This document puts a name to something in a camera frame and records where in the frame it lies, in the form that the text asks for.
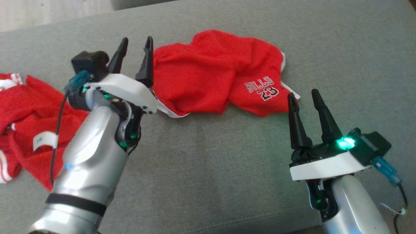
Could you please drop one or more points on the red mesh basketball shorts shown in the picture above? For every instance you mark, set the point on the red mesh basketball shorts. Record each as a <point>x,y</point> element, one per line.
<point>201,74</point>

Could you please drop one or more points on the large grey sofa seat cushion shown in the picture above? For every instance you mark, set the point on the large grey sofa seat cushion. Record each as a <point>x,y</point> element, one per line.
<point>211,162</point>

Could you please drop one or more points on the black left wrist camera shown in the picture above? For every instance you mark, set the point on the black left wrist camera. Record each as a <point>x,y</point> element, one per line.
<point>89,63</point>

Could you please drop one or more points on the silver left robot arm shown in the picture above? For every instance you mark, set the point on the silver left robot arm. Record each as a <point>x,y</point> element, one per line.
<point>87,149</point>

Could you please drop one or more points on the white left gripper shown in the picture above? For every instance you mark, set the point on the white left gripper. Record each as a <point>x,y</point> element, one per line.
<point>126,87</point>

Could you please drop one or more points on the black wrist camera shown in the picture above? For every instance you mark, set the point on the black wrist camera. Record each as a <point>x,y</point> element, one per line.
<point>370,146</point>
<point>89,63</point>

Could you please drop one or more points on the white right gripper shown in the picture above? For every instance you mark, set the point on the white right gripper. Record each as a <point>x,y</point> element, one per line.
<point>325,165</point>

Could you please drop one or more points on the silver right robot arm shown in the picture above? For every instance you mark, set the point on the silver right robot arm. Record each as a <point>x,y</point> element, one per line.
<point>354,208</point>

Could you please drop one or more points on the red jersey white sleeves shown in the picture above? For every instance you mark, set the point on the red jersey white sleeves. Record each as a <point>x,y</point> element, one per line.
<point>29,107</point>

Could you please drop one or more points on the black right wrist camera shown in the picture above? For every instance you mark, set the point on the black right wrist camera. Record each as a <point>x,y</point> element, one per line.
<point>370,146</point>

